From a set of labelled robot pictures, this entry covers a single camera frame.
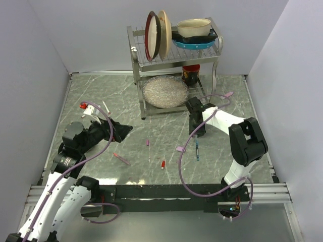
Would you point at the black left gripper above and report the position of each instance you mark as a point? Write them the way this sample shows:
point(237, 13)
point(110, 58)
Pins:
point(120, 130)

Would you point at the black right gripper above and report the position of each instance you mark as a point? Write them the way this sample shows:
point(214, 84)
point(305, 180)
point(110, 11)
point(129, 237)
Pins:
point(200, 131)

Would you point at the blue pen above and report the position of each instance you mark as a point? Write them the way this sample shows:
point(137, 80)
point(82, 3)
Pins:
point(197, 148)

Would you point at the purple highlighter cap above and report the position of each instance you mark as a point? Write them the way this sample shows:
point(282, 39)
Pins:
point(180, 149)

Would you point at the purple highlighter pen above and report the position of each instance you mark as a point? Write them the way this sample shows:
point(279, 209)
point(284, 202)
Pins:
point(227, 95)

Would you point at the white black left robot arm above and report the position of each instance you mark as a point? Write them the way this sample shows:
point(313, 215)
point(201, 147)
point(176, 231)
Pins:
point(65, 192)

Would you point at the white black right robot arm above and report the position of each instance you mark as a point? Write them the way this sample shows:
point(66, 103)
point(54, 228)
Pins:
point(247, 141)

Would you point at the white pen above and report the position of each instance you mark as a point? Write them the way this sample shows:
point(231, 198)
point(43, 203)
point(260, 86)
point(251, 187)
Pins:
point(107, 110)

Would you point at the red purple pen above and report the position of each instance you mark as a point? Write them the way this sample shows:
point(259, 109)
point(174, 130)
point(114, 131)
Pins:
point(122, 159)

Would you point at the speckled glass plate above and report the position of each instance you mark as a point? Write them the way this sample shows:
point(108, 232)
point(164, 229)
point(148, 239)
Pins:
point(165, 91)

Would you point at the metal two-tier dish rack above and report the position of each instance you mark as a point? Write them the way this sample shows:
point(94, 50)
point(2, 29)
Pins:
point(171, 65)

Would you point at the red black cup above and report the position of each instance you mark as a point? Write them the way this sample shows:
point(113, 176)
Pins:
point(190, 74)

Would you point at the blue dotted dish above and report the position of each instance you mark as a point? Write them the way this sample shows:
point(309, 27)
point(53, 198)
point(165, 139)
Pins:
point(189, 46)

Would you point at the black base bar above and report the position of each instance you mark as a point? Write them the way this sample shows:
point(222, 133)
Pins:
point(166, 198)

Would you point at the black square dish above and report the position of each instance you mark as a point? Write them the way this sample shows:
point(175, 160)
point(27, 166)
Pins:
point(212, 36)

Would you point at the cream ceramic bowl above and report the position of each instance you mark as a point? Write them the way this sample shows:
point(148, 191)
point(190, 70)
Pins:
point(194, 27)

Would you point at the beige plate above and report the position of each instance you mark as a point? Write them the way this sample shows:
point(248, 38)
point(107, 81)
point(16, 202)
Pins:
point(166, 35)

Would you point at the red rimmed black plate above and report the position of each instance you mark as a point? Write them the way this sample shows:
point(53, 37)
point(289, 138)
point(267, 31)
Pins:
point(152, 37)

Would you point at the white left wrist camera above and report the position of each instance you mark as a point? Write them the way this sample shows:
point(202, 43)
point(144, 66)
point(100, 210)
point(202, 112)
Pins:
point(89, 110)

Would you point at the aluminium frame rail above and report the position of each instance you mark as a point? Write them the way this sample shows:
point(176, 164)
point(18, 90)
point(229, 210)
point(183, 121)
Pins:
point(271, 194)

